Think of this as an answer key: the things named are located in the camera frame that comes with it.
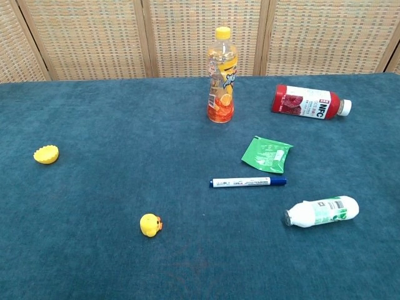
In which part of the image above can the yellow rubber duck toy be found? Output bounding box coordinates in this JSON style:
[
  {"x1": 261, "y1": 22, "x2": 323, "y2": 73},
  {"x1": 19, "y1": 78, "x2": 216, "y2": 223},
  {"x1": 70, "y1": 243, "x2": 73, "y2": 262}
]
[{"x1": 139, "y1": 213, "x2": 164, "y2": 238}]

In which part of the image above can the blue white marker pen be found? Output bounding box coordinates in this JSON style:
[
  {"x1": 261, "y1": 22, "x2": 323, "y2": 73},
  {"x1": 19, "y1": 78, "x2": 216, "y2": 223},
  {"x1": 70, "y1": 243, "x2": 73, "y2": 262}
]
[{"x1": 209, "y1": 176, "x2": 288, "y2": 189}]

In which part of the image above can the orange drink bottle yellow cap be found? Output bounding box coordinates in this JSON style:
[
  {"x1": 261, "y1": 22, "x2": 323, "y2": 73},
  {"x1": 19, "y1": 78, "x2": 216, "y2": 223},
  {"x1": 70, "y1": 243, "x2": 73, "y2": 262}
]
[{"x1": 206, "y1": 26, "x2": 239, "y2": 124}]

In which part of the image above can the green foil sachet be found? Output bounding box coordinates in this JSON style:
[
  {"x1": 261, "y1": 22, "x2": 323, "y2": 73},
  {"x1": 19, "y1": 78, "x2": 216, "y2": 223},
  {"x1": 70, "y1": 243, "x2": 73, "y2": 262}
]
[{"x1": 241, "y1": 135, "x2": 294, "y2": 174}]

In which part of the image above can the red NFC juice bottle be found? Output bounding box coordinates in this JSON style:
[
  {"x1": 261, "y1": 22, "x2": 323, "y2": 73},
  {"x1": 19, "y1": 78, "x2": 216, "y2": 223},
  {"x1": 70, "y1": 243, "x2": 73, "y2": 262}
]
[{"x1": 271, "y1": 84, "x2": 353, "y2": 121}]

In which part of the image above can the white green yogurt bottle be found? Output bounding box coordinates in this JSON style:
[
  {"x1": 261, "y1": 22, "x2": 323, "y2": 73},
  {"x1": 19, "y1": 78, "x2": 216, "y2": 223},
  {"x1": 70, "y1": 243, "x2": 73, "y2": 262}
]
[{"x1": 284, "y1": 195, "x2": 360, "y2": 229}]

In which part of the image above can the yellow eggshell cup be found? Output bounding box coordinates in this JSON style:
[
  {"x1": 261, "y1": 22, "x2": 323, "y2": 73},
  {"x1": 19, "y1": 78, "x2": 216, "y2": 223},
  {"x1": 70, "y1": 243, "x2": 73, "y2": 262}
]
[{"x1": 33, "y1": 144, "x2": 60, "y2": 165}]

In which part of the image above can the woven rattan folding screen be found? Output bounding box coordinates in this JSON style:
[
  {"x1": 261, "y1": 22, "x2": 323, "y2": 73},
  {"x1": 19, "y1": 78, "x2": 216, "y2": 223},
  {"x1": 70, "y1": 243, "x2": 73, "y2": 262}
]
[{"x1": 0, "y1": 0, "x2": 400, "y2": 84}]

